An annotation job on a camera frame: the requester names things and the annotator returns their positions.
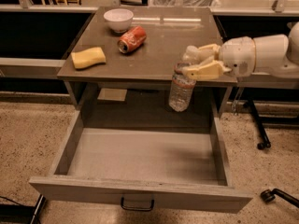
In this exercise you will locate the white ceramic bowl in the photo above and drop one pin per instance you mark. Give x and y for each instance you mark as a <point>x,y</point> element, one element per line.
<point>119,20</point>

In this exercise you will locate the clear plastic water bottle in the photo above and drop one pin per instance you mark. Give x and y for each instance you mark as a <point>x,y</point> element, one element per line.
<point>181,86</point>

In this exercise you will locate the yellow sponge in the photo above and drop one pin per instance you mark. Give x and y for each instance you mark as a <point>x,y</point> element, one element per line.
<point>88,57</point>

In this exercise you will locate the black base lower left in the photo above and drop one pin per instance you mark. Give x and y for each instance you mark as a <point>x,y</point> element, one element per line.
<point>20,213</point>

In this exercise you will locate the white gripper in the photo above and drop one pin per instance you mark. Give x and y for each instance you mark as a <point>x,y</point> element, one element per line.
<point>237,56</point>

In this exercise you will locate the open grey top drawer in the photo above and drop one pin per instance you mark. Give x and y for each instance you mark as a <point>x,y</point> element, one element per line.
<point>186,168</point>

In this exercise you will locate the red soda can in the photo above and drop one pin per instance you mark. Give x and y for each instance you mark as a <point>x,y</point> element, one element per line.
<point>132,39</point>

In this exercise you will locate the black caster leg lower right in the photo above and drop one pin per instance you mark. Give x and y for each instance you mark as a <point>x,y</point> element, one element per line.
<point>270,195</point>

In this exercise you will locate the grey cabinet with top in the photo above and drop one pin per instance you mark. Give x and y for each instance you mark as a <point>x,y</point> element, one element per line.
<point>135,87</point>

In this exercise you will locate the black drawer handle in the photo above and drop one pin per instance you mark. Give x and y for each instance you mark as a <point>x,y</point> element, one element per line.
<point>138,206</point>

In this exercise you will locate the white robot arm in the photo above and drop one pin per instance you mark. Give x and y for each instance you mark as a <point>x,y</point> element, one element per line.
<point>275,55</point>

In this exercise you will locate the black caster leg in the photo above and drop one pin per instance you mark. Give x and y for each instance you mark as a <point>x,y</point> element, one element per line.
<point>265,143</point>
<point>270,195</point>

